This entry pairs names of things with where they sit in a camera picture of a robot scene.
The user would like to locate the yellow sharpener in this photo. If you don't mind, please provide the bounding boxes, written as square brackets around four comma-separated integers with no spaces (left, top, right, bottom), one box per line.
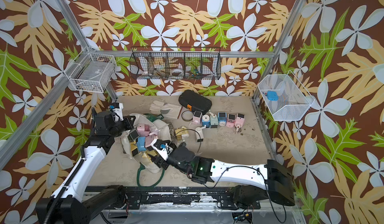
[175,126,190,142]

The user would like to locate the white pencil sharpener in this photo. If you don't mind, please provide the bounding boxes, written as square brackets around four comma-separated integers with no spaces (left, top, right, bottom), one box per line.
[195,126,206,143]

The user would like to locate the cream tote bag green handles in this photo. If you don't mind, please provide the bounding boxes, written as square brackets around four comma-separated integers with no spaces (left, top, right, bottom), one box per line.
[120,114,172,190]

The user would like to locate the blue pencil sharpener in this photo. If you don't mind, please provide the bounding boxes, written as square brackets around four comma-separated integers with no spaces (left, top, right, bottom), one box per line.
[202,115,211,128]
[218,112,227,127]

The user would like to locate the green pencil sharpener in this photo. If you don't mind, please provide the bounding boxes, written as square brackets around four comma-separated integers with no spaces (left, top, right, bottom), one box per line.
[209,112,219,129]

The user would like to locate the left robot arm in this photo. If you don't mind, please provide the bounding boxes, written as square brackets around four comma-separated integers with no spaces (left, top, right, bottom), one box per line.
[35,111,136,224]

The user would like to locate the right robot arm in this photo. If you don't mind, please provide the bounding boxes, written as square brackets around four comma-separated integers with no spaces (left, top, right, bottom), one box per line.
[150,139,295,206]

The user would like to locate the brown tape roll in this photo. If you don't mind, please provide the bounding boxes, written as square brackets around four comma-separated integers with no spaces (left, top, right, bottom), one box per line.
[181,110,194,122]

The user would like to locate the cream work glove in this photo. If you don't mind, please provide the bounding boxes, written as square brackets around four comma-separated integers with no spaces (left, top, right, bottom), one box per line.
[150,100,182,120]

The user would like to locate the black hard case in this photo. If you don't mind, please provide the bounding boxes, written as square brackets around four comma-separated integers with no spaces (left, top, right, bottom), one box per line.
[179,90,212,115]

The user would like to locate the white tape roll in basket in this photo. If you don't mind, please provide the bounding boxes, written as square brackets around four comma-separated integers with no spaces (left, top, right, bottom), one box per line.
[170,68,184,76]

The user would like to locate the blue object in basket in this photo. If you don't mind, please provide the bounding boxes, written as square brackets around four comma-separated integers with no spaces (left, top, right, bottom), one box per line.
[267,91,279,101]

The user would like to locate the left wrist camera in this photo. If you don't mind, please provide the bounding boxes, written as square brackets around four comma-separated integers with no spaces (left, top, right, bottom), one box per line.
[91,102,124,136]

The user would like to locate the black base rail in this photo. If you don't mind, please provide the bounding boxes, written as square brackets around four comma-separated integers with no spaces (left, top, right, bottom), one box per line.
[123,187,261,211]

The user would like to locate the white wire basket left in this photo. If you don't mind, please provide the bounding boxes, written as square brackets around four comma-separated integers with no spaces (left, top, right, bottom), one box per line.
[66,47,117,93]

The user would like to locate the white wire basket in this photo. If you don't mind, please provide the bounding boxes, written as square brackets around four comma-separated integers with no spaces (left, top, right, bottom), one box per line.
[66,47,117,93]
[258,71,315,122]

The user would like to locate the black wire basket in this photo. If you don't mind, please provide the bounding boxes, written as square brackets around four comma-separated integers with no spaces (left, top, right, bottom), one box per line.
[128,46,222,80]

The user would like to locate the white wire basket right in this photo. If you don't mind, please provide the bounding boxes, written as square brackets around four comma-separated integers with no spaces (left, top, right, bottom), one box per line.
[258,71,315,122]

